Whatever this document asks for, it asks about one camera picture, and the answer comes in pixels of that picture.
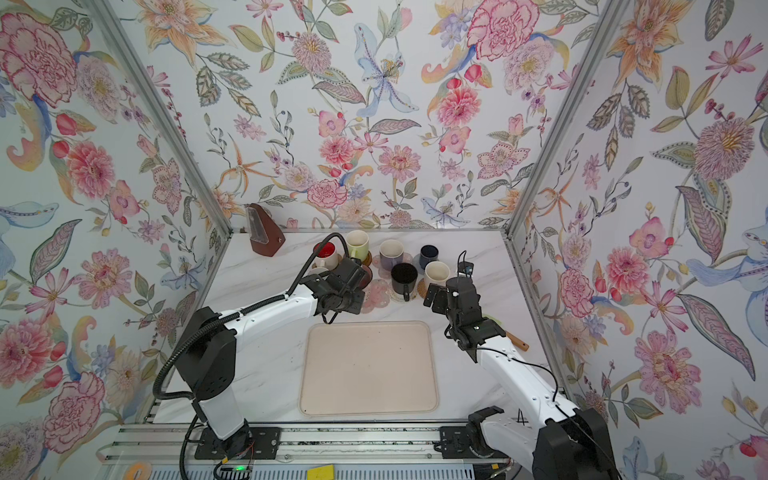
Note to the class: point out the white embroidered round coaster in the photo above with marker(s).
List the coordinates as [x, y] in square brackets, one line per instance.
[393, 294]

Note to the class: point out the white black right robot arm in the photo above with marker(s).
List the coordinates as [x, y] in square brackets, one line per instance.
[552, 438]

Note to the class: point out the yellow sticky note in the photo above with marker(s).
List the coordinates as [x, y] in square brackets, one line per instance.
[325, 472]

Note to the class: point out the beige serving tray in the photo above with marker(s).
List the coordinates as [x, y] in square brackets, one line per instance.
[369, 368]

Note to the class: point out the green silicone spatula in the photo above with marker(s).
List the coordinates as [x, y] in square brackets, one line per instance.
[516, 341]

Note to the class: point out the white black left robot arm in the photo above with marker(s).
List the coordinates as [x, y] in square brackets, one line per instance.
[203, 365]

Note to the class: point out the cream mug pink handle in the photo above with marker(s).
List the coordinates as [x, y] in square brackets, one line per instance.
[437, 273]

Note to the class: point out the orange tape roll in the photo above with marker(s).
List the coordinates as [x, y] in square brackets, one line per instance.
[138, 471]

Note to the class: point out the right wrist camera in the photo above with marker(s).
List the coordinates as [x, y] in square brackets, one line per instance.
[465, 268]

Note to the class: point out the small dark navy mug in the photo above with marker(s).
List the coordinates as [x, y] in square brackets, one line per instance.
[428, 253]

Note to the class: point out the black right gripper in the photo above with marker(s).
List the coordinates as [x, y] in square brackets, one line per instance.
[443, 297]

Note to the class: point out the woven rattan round coaster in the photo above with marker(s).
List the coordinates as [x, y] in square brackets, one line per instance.
[422, 288]

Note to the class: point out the pink flower coaster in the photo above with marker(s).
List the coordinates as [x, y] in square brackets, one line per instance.
[383, 272]
[376, 296]

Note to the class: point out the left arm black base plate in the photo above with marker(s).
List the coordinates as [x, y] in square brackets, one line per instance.
[247, 443]

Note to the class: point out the cream mug green handle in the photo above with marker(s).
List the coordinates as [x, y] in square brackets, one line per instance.
[357, 242]

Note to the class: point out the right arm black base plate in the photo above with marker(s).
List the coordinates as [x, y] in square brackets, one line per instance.
[464, 442]

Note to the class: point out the red interior white mug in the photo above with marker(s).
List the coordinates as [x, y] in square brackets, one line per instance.
[327, 256]

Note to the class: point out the black mug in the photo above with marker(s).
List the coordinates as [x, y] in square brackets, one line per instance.
[404, 277]

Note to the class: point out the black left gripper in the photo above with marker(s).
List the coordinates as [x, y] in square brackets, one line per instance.
[360, 296]

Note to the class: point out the aluminium front rail frame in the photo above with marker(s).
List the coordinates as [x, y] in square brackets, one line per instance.
[358, 450]

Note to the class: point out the white mug purple handle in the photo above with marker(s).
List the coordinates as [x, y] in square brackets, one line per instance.
[391, 253]

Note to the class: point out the brown wooden metronome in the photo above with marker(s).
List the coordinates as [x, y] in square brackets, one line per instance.
[266, 237]

